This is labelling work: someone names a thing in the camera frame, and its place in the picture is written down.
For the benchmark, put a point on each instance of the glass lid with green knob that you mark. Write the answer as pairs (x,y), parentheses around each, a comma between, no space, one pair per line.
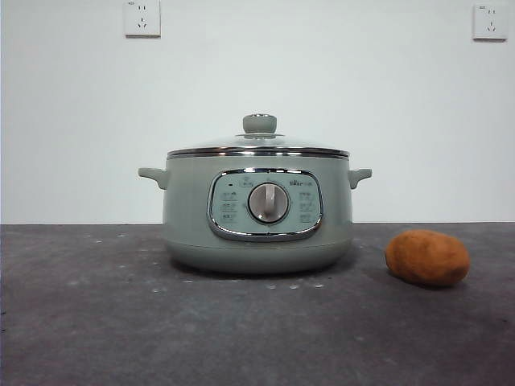
(259,122)

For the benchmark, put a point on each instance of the brown potato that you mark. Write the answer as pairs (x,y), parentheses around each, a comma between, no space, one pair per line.
(427,258)

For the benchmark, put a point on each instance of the pale green electric cooking pot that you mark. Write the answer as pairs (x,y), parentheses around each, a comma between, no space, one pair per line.
(189,225)

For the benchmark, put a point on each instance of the white wall socket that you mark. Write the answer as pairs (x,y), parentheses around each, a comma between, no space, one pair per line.
(142,20)
(490,23)

